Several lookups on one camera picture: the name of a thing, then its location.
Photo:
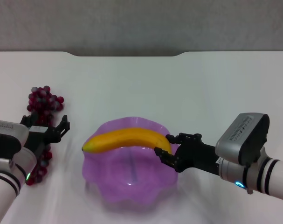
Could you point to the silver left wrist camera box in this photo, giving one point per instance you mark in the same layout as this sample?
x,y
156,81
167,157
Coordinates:
x,y
6,135

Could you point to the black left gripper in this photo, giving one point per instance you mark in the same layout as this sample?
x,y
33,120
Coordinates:
x,y
38,140

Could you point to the dark red grape bunch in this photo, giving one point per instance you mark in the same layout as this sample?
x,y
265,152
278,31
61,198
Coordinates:
x,y
42,100

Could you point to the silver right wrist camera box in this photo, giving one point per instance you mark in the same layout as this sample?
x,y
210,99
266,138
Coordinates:
x,y
241,137

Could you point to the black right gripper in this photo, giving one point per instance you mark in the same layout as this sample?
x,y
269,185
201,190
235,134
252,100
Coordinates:
x,y
195,154

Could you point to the yellow banana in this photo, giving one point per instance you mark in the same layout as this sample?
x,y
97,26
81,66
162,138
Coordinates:
x,y
127,138

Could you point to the purple wavy plastic bowl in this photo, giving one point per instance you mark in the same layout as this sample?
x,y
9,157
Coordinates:
x,y
132,182

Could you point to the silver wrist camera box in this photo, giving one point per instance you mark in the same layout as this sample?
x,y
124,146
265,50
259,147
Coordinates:
x,y
241,137
6,135

